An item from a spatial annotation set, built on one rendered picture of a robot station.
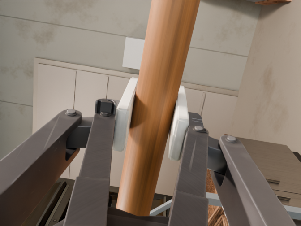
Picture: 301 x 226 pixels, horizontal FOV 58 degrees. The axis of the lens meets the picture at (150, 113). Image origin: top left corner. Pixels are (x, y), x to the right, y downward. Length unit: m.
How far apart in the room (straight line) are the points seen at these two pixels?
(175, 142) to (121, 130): 0.03
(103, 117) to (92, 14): 3.68
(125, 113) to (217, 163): 0.06
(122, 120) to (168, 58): 0.05
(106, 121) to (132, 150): 0.06
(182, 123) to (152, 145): 0.04
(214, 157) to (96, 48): 3.70
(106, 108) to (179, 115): 0.04
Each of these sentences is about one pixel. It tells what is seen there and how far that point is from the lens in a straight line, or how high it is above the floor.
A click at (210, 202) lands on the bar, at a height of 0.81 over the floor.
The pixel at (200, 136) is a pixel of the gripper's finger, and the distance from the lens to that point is 0.15.
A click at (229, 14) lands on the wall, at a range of 3.80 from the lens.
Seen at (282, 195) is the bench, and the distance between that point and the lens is 1.68.
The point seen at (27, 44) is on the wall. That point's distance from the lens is 4.16.
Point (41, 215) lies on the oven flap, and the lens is 2.00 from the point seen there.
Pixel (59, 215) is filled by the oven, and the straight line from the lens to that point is 2.02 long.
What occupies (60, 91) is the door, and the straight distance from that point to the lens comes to 4.05.
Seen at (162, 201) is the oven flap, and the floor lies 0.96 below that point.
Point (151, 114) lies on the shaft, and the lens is 0.19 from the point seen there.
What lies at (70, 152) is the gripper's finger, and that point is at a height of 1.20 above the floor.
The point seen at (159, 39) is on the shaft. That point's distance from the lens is 0.17.
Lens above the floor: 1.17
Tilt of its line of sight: level
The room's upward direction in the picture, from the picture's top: 81 degrees counter-clockwise
